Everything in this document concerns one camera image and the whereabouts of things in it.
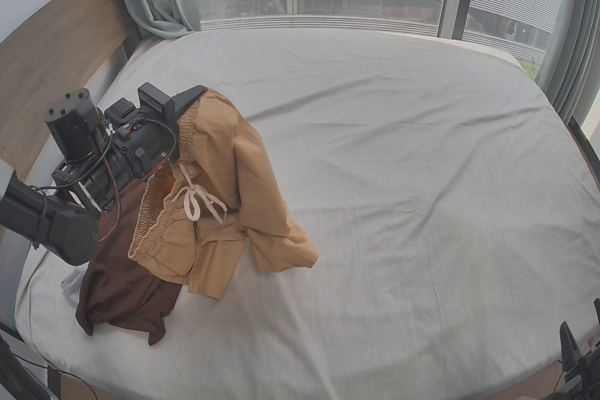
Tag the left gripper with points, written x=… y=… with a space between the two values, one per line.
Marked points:
x=150 y=149

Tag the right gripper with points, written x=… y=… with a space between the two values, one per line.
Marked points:
x=581 y=384

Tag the tan shorts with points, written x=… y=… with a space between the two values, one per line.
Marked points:
x=243 y=182

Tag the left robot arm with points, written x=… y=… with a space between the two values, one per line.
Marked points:
x=28 y=210

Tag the bed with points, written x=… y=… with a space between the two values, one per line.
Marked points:
x=398 y=154

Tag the brown garment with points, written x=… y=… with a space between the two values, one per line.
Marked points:
x=122 y=285

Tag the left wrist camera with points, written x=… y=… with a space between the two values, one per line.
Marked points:
x=119 y=110

